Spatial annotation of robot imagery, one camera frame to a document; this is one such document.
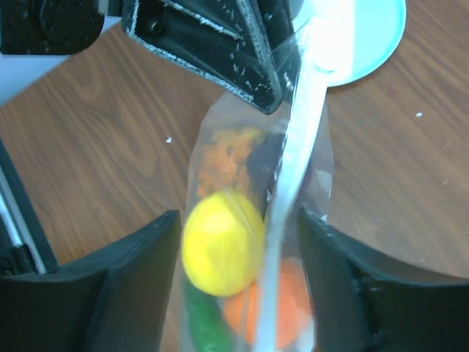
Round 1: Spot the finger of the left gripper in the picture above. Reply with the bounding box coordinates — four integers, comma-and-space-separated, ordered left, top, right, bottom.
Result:
122, 1, 297, 114

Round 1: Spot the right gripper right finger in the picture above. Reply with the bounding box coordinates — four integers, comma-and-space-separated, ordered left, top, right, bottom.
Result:
298, 209, 468, 351

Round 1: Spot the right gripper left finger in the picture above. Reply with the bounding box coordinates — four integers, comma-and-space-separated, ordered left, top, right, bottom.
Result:
1, 210, 180, 351

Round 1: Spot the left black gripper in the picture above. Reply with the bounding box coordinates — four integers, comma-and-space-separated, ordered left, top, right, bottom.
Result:
1, 0, 122, 55

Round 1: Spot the clear zip top bag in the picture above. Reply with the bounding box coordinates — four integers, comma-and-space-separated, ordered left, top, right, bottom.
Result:
180, 15, 341, 351

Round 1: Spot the green fake pepper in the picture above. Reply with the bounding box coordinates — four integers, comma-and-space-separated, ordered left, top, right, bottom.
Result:
185, 282, 234, 352

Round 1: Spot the orange fake tomato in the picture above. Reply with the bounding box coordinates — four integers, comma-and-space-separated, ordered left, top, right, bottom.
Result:
222, 258, 314, 351

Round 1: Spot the yellow fake lemon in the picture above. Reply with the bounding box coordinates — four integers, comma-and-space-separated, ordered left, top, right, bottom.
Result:
182, 188, 265, 297

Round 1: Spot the orange fake carrot bunch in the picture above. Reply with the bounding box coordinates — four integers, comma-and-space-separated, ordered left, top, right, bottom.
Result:
196, 127, 265, 198

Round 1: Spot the cream and blue plate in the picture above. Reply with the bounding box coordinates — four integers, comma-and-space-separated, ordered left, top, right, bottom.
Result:
289, 0, 407, 87

